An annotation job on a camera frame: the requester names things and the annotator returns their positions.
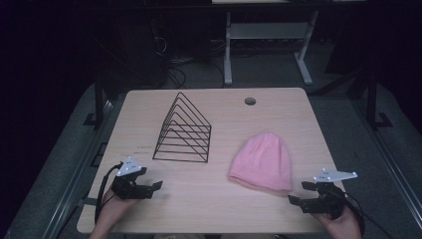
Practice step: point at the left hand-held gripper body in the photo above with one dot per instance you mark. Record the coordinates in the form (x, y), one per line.
(127, 189)

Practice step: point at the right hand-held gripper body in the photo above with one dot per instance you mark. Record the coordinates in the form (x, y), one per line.
(326, 200)

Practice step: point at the pink knit beanie hat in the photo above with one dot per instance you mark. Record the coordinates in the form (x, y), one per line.
(263, 162)

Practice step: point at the person's left hand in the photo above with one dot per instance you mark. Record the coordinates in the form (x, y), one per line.
(114, 207)

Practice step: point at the person's right hand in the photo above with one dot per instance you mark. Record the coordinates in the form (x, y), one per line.
(341, 227)

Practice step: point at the black metal stand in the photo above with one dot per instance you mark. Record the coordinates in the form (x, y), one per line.
(98, 99)
(372, 99)

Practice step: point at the grey metal floor rail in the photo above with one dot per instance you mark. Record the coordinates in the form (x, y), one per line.
(71, 179)
(394, 169)

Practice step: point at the white metal desk frame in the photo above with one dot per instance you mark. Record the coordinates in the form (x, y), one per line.
(265, 31)

